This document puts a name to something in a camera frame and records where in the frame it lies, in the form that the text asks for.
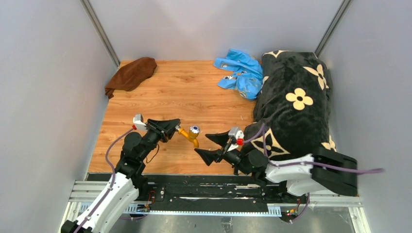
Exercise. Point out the yellow brass water faucet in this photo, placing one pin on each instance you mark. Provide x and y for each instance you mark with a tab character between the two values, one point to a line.
191	135

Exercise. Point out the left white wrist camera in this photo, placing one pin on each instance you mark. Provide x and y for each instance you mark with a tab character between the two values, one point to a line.
138	123

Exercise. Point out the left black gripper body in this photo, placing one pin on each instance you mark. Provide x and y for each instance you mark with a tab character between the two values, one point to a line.
159	134

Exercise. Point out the blue plastic bag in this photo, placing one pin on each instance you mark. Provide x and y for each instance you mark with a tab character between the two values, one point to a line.
246	73

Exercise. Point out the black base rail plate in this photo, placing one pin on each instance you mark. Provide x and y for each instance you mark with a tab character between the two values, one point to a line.
317	214

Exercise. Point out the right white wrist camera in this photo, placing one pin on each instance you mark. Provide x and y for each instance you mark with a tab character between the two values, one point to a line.
236	136

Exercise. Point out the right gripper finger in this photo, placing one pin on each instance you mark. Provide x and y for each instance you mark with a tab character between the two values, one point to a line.
209	156
222	139

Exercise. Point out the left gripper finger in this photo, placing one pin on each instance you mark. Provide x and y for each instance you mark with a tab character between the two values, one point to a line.
168	134
166	128

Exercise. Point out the aluminium frame rail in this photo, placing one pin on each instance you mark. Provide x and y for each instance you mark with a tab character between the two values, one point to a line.
229	199

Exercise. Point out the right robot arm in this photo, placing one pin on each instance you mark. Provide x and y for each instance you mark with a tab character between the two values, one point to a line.
320	170

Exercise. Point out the black floral blanket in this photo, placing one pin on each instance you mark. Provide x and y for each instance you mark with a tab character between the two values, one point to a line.
291	114

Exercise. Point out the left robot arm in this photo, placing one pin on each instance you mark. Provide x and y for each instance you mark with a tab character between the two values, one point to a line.
127	180

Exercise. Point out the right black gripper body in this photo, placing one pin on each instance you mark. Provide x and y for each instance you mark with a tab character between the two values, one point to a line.
228	151

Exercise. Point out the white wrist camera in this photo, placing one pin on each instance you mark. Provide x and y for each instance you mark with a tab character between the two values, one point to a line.
138	123
236	136

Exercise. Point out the brown cloth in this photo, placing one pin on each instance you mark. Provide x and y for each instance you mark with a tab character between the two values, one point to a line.
130	76

